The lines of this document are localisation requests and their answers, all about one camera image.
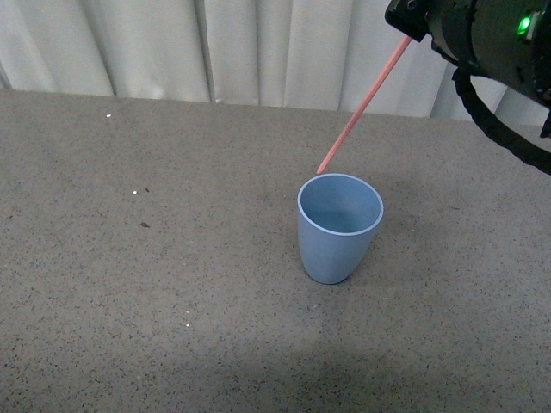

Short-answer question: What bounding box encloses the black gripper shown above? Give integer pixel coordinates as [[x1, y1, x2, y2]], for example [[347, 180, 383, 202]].
[[385, 0, 550, 103]]

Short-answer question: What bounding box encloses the blue plastic cup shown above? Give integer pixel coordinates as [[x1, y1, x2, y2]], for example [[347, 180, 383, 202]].
[[297, 173, 384, 285]]

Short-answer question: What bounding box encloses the white pleated curtain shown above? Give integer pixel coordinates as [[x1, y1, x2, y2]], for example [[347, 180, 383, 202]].
[[0, 0, 551, 126]]

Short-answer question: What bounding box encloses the black corrugated cable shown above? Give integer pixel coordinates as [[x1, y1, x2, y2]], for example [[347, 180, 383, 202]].
[[451, 67, 551, 176]]

